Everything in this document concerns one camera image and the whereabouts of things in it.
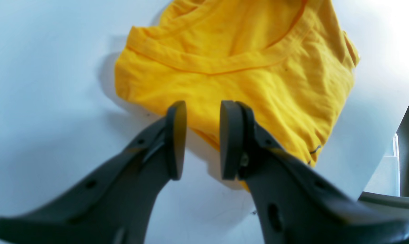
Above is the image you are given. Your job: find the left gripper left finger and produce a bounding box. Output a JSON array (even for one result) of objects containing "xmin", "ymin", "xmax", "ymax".
[{"xmin": 0, "ymin": 101, "xmax": 187, "ymax": 244}]

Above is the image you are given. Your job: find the orange t-shirt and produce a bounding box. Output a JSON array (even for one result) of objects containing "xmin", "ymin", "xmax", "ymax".
[{"xmin": 115, "ymin": 0, "xmax": 360, "ymax": 167}]

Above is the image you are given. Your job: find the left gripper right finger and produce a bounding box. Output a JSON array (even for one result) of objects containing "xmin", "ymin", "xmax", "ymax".
[{"xmin": 220, "ymin": 100, "xmax": 409, "ymax": 244}]

